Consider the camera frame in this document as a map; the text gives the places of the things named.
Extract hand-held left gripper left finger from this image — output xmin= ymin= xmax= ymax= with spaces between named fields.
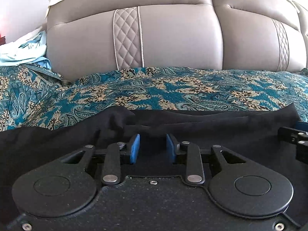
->
xmin=59 ymin=133 xmax=141 ymax=186

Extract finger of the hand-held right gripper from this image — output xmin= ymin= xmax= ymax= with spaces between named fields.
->
xmin=277 ymin=121 xmax=308 ymax=162

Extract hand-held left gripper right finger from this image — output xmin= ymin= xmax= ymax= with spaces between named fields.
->
xmin=166 ymin=133 xmax=242 ymax=185

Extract black pants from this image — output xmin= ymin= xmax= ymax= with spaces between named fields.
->
xmin=0 ymin=103 xmax=308 ymax=199

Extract teal paisley blanket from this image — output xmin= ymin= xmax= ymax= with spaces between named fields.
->
xmin=0 ymin=64 xmax=308 ymax=132

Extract beige leather headboard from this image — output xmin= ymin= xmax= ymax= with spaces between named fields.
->
xmin=45 ymin=0 xmax=308 ymax=82

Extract light blue cloth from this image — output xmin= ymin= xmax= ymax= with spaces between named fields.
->
xmin=0 ymin=30 xmax=53 ymax=68

